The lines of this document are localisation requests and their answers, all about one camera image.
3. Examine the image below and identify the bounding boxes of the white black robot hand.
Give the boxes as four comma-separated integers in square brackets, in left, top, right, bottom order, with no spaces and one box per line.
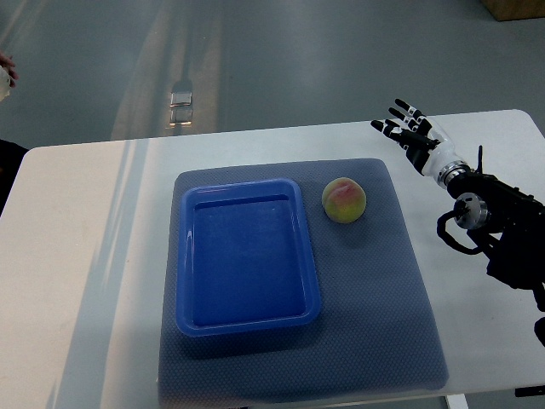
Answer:
[371,99,456,179]

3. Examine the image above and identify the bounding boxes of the yellow red peach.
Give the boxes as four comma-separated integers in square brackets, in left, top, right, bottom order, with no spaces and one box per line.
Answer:
[321,177,367,224]

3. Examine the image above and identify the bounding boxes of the metal floor plate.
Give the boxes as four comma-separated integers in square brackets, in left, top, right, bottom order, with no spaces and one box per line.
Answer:
[169,90,193,126]

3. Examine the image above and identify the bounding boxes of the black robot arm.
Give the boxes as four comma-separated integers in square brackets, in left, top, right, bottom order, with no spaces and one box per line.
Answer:
[437,162,544,311]

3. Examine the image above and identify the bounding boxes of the blue plastic tray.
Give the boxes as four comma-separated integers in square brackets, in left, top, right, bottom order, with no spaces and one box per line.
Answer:
[175,178,321,337]

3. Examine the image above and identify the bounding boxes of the person at left edge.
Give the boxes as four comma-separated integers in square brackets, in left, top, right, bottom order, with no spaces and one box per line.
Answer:
[0,52,19,101]

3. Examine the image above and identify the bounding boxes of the grey textured mat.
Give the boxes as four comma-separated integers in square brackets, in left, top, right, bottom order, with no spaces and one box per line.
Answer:
[158,158,449,408]

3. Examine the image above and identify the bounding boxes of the black table bracket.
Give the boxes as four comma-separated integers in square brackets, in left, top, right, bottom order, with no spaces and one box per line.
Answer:
[514,385,545,398]

